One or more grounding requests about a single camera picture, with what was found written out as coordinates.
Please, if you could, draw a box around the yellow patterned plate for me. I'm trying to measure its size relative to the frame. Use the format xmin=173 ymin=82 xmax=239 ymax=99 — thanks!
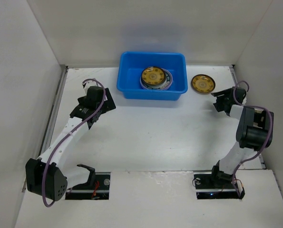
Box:
xmin=141 ymin=66 xmax=166 ymax=86
xmin=191 ymin=74 xmax=216 ymax=94

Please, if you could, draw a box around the teal patterned plate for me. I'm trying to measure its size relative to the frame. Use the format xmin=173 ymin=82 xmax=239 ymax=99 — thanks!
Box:
xmin=140 ymin=70 xmax=170 ymax=90

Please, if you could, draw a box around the purple plate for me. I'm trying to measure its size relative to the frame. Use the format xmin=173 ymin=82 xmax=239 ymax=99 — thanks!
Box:
xmin=140 ymin=68 xmax=173 ymax=90

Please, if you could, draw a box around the white plate dark lettered rim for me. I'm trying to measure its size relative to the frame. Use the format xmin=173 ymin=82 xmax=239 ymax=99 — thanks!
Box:
xmin=139 ymin=66 xmax=173 ymax=90

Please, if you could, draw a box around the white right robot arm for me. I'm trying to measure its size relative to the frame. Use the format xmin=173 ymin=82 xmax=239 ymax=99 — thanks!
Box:
xmin=209 ymin=86 xmax=274 ymax=188

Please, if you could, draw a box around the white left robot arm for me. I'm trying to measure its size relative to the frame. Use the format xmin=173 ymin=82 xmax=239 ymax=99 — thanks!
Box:
xmin=25 ymin=86 xmax=116 ymax=202

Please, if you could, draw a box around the blue plastic bin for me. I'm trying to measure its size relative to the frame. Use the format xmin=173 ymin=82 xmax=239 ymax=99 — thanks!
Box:
xmin=117 ymin=51 xmax=188 ymax=101

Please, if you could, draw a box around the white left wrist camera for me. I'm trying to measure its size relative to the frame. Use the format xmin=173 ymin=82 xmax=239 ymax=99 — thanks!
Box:
xmin=82 ymin=78 xmax=99 ymax=90

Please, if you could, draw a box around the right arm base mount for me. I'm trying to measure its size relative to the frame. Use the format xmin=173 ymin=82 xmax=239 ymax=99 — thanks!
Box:
xmin=192 ymin=171 xmax=245 ymax=200

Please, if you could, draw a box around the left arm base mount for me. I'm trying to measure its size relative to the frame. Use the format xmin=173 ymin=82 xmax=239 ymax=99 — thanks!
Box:
xmin=65 ymin=164 xmax=111 ymax=200

